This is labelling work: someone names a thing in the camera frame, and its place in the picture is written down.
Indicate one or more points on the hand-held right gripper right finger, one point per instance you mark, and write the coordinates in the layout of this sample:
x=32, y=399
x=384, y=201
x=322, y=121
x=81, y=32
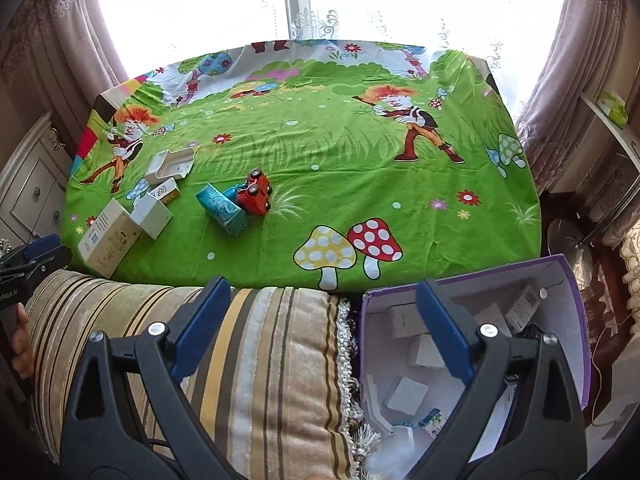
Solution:
x=445, y=330

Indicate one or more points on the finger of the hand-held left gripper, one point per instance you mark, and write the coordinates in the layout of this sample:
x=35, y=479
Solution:
x=45, y=262
x=42, y=246

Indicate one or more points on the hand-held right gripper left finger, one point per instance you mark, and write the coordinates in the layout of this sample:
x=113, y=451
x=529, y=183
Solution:
x=200, y=330

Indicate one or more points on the small white box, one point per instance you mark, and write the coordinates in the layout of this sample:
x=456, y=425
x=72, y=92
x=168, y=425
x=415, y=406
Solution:
x=492, y=317
x=406, y=395
x=422, y=350

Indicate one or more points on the white box grey print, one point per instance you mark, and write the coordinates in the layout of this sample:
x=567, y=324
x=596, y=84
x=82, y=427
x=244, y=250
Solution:
x=405, y=322

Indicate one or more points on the large white box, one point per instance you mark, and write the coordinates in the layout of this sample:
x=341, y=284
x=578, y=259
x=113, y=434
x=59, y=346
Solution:
x=107, y=240

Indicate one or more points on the white box with barcode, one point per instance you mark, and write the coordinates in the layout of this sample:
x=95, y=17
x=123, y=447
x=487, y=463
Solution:
x=522, y=307

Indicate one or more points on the small green blue box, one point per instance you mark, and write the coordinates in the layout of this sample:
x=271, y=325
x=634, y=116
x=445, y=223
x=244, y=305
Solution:
x=432, y=422

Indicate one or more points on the plain white box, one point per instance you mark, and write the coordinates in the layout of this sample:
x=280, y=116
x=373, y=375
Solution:
x=150, y=217

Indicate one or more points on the teal patterned box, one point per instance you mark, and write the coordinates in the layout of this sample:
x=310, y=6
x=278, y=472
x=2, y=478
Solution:
x=220, y=210

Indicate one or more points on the purple cardboard box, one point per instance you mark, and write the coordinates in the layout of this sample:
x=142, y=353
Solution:
x=565, y=300

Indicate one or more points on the small white box loop logo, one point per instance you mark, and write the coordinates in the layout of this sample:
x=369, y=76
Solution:
x=162, y=191

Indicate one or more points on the red toy car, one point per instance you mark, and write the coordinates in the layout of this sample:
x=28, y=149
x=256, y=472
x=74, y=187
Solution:
x=255, y=192

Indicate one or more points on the white tray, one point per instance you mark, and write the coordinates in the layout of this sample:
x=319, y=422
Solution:
x=170, y=162

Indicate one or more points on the person's left hand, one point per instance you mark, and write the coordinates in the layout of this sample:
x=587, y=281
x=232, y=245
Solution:
x=24, y=350

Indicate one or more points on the white cabinet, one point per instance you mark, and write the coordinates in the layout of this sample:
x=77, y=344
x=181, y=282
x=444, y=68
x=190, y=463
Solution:
x=35, y=185

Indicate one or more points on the beige striped cushion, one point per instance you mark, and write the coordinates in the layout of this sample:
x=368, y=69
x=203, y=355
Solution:
x=280, y=360

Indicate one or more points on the shiny silver metal object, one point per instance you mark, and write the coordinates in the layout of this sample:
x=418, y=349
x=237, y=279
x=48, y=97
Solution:
x=570, y=255

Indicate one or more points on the mauve curtain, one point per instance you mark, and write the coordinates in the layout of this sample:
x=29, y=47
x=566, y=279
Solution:
x=575, y=60
x=50, y=35

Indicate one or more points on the green cartoon printed tablecloth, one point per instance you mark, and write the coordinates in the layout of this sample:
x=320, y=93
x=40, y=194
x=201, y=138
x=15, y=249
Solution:
x=325, y=125

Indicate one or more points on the white shelf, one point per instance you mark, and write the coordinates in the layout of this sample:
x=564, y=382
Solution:
x=620, y=140

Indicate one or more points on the green tissue pack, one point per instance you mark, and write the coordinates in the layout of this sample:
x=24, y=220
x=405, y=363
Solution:
x=612, y=107

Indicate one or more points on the white sheer curtain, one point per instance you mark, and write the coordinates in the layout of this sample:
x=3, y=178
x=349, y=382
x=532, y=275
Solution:
x=200, y=10

